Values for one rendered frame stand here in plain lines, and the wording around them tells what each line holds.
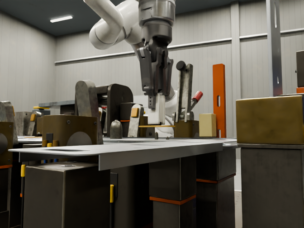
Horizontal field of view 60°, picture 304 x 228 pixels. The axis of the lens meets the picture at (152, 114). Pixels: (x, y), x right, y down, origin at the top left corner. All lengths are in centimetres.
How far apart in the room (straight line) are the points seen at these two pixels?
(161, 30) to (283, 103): 36
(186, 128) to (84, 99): 32
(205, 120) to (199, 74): 1113
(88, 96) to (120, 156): 32
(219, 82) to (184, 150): 45
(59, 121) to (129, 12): 84
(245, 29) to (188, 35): 241
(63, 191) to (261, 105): 26
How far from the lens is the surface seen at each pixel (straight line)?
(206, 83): 1167
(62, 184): 20
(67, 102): 128
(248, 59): 1166
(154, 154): 24
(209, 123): 68
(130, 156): 21
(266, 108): 37
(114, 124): 69
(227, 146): 45
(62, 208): 21
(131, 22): 122
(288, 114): 36
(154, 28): 63
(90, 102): 52
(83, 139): 49
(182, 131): 74
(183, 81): 78
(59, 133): 46
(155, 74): 61
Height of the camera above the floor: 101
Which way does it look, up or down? 4 degrees up
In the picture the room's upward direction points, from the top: straight up
